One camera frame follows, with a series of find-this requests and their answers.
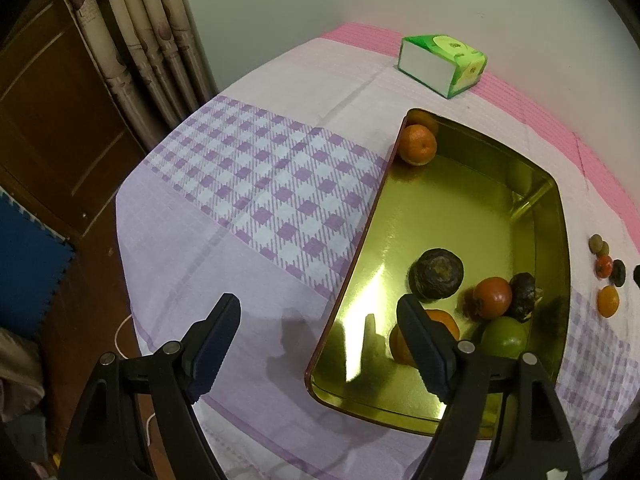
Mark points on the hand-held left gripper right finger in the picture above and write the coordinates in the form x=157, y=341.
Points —
x=425, y=350

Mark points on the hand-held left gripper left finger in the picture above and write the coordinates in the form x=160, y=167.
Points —
x=215, y=345

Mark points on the orange mandarin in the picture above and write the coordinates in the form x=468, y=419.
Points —
x=417, y=145
x=445, y=322
x=608, y=301

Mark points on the large dark brown round fruit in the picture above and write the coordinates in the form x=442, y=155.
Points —
x=436, y=275

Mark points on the green round fruit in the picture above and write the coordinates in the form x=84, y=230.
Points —
x=505, y=337

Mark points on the red tomato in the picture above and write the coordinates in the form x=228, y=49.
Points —
x=492, y=297

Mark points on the dark wrinkled fruit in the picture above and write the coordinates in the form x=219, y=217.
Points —
x=524, y=296

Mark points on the gold metal tin tray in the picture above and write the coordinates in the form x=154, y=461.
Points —
x=450, y=210

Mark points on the purple pink checked tablecloth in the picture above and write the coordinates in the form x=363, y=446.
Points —
x=225, y=185

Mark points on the beige cloth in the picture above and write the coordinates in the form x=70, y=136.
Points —
x=20, y=375

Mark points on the small red-orange persimmon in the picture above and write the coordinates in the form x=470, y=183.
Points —
x=604, y=266

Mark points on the small tan round fruit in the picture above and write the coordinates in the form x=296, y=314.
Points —
x=604, y=250
x=594, y=242

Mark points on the blue foam mat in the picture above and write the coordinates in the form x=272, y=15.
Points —
x=30, y=265

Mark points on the small dark round fruit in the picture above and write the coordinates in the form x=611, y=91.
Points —
x=619, y=272

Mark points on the brown wooden door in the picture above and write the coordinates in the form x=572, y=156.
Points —
x=65, y=125

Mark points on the green tissue box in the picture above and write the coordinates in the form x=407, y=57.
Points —
x=440, y=60

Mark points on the beige patterned curtain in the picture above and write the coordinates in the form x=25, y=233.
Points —
x=140, y=50

